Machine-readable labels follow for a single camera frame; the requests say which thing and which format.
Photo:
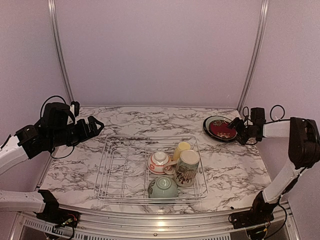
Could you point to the left aluminium frame post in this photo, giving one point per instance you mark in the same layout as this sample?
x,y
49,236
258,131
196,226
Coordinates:
x,y
59,49

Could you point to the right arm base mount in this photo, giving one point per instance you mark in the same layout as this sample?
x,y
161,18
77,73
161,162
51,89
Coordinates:
x,y
260,212

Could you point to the pale green ceramic bowl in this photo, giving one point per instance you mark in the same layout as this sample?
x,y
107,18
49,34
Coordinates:
x,y
162,187

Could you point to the aluminium frame post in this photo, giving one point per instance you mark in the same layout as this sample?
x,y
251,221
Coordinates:
x,y
260,33
59,49

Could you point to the white wire dish rack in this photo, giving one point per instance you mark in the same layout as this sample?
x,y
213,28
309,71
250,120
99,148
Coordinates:
x,y
124,175

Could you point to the white red patterned teacup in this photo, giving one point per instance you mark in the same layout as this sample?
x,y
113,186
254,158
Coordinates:
x,y
157,161

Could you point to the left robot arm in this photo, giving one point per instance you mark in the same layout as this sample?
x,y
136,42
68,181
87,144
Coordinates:
x,y
57,126

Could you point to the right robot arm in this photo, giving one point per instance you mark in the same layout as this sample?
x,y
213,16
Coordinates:
x,y
303,152

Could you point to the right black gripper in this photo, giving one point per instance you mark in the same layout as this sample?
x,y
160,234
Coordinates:
x,y
239,122

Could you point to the yellow ceramic cup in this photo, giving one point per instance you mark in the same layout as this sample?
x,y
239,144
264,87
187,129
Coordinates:
x,y
181,146

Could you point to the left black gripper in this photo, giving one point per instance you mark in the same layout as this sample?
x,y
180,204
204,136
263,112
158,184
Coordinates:
x,y
85,134

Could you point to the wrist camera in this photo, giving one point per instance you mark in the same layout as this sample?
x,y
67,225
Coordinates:
x,y
257,115
75,108

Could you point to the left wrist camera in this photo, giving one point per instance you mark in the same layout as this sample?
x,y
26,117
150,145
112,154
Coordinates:
x,y
75,108

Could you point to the white ceramic soup spoon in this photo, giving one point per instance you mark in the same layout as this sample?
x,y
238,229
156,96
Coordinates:
x,y
170,167

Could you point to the tall shell patterned mug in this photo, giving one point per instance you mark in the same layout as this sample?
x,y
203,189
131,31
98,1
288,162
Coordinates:
x,y
186,168

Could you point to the black rimmed large plate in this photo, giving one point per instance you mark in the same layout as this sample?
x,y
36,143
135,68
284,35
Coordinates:
x,y
206,129

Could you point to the right aluminium frame post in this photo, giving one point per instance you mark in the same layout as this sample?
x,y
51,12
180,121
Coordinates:
x,y
260,33

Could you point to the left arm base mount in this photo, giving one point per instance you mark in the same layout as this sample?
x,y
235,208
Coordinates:
x,y
52,212

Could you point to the red floral small plate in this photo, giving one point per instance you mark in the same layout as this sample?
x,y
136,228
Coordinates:
x,y
219,128

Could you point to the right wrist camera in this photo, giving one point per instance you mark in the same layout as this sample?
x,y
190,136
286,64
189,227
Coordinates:
x,y
257,115

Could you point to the aluminium front table rail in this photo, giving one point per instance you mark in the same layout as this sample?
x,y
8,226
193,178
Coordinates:
x,y
106,225

